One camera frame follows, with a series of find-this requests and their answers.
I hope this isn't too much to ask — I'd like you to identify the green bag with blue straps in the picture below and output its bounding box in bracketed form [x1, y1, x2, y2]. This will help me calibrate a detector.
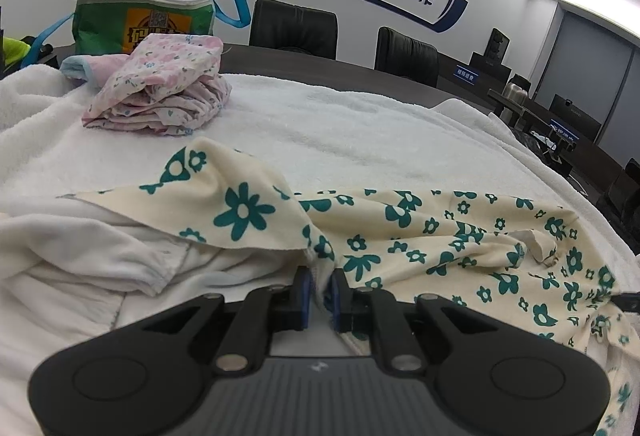
[30, 0, 250, 63]

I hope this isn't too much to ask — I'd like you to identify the cream green floral garment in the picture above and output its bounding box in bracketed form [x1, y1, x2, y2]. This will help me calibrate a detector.
[0, 136, 637, 436]

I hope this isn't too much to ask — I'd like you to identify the yellow-green cloth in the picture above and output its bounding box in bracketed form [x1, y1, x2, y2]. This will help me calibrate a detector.
[0, 38, 32, 67]

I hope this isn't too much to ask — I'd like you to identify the lilac garment with blue trim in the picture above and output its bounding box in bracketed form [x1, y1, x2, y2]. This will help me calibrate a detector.
[60, 54, 133, 89]

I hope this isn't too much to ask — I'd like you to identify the white terry blanket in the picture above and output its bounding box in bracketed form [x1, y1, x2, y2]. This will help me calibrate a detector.
[0, 65, 640, 436]

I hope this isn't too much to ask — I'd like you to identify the steel thermos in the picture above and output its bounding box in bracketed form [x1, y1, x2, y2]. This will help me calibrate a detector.
[502, 81, 527, 106]

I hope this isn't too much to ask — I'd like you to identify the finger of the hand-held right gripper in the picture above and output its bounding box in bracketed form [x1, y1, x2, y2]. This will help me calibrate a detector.
[611, 292, 640, 313]

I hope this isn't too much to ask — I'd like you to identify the black desk monitor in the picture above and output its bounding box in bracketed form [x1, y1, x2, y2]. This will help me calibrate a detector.
[549, 93, 604, 145]

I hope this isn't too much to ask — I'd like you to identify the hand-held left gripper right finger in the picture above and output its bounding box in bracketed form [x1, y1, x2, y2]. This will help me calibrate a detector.
[325, 267, 503, 374]

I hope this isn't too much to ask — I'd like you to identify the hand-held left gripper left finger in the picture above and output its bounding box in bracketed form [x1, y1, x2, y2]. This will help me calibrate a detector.
[132, 266, 313, 374]

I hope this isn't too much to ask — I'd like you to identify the black office chair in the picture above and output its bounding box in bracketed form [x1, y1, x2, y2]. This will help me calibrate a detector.
[248, 0, 339, 60]
[375, 26, 440, 87]

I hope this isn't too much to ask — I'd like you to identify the black wall device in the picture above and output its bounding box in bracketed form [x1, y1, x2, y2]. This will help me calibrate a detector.
[486, 28, 512, 67]

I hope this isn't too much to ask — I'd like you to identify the pink floral garment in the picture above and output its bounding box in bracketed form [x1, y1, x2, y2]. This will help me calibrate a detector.
[82, 33, 234, 137]

